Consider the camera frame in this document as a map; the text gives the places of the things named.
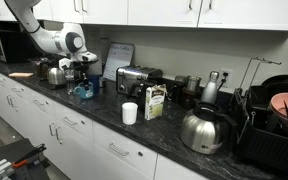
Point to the black microwave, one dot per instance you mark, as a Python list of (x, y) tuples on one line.
[(16, 47)]

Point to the black and chrome toaster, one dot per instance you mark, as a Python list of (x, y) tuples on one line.
[(126, 76)]

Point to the dark blue cup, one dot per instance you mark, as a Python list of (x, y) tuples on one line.
[(94, 79)]

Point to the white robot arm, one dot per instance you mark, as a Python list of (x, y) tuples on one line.
[(69, 40)]

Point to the black coffee grinder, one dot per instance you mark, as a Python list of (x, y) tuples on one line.
[(190, 92)]

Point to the white steel water bottle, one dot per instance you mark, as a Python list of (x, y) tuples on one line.
[(209, 93)]

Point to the white mug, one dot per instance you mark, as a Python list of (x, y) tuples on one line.
[(129, 113)]

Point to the wall power outlet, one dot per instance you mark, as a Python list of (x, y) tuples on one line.
[(226, 77)]

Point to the black clamp with orange tip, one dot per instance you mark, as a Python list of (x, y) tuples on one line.
[(30, 157)]

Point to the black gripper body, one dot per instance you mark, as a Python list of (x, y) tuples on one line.
[(81, 68)]

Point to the white carton box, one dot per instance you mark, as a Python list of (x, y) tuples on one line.
[(154, 101)]

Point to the clear square glass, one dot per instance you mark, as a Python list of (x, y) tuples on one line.
[(70, 80)]

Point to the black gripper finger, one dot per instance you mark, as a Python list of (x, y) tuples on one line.
[(85, 82)]

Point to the blue mug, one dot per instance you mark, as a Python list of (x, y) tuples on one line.
[(84, 93)]

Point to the steel carafe near rack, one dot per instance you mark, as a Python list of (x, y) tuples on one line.
[(204, 128)]

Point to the steel carafe under coffee maker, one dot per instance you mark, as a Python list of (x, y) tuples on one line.
[(55, 76)]

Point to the small whiteboard sign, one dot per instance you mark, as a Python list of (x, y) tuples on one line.
[(119, 55)]

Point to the black dish rack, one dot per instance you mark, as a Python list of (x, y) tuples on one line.
[(260, 134)]

